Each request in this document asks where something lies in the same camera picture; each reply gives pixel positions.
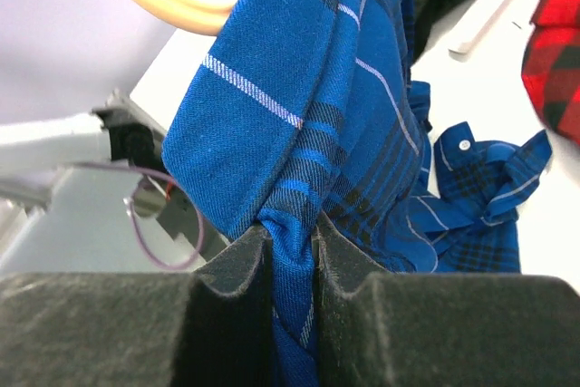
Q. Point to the metal clothes rack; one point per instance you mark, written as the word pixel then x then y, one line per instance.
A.
pixel 498 11

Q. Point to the red black plaid shirt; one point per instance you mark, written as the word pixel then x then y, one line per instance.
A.
pixel 550 66

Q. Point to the blue plaid shirt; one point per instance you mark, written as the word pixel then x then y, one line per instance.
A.
pixel 304 109

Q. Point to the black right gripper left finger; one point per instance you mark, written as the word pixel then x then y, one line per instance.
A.
pixel 210 327

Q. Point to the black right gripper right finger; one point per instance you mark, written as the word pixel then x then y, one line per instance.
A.
pixel 378 328

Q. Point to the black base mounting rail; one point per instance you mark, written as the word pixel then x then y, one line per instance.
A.
pixel 136 138

